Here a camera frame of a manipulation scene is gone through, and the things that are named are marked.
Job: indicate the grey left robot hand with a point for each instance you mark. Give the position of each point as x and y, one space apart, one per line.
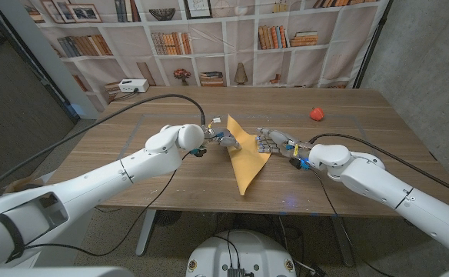
224 136

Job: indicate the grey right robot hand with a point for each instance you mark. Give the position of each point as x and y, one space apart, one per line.
278 140

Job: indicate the yellow paper envelope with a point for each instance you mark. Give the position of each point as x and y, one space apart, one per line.
245 165

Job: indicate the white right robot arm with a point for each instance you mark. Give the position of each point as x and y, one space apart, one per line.
382 181

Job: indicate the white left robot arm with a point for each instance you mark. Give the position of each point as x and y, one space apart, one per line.
94 184

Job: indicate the red cap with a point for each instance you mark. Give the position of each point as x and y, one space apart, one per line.
316 114

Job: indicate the printed bookshelf backdrop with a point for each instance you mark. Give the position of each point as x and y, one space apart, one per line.
240 50

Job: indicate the dark round floor fixture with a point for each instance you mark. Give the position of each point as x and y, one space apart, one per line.
168 217

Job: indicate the white power strip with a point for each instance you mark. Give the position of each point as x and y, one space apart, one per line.
133 85

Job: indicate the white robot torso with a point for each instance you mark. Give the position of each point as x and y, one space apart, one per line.
263 250

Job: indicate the grey table leg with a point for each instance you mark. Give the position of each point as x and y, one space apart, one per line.
341 238
147 234

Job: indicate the black backdrop stand pole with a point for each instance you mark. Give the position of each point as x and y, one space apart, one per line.
375 42

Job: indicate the brown cardboard piece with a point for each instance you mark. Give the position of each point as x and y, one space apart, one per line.
18 184

